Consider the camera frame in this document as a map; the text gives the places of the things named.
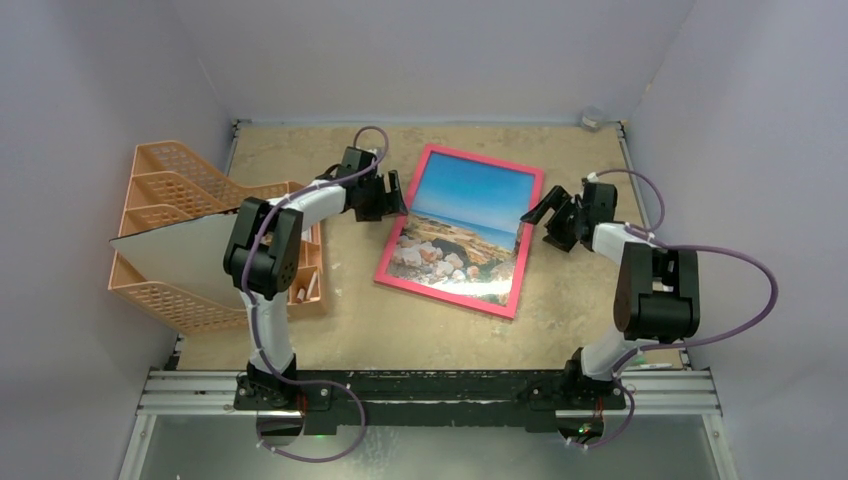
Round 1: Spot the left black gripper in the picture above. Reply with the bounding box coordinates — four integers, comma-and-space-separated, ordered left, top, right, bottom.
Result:
356, 171, 406, 222

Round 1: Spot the beach landscape photo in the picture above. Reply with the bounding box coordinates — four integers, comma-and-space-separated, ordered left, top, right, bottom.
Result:
386, 152, 538, 307

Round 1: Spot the pink wooden photo frame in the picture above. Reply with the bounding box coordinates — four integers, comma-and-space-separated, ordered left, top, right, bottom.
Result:
373, 143, 546, 321

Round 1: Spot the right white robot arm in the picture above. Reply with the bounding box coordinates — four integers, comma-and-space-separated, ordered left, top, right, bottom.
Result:
521, 180, 700, 407

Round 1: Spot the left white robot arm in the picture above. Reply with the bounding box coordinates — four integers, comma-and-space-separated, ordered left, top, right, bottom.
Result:
223, 146, 408, 409

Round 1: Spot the small clear jar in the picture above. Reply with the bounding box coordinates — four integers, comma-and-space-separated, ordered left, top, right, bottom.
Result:
581, 106, 605, 132

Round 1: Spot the white marker in organizer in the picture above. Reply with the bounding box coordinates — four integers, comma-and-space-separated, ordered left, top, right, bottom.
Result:
294, 270, 319, 303

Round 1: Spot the grey paper sheet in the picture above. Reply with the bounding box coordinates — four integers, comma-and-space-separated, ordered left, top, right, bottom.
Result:
110, 212, 244, 309

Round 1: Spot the orange plastic desk organizer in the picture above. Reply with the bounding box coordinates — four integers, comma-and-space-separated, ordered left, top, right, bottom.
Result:
108, 141, 303, 334

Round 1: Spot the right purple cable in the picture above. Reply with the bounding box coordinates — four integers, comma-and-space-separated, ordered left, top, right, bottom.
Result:
563, 168, 780, 452

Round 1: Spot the black mounting rail base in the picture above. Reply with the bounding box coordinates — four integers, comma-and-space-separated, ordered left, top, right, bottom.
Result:
233, 364, 627, 436

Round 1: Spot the aluminium table frame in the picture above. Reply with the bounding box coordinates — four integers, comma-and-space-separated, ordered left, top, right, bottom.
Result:
120, 124, 736, 479

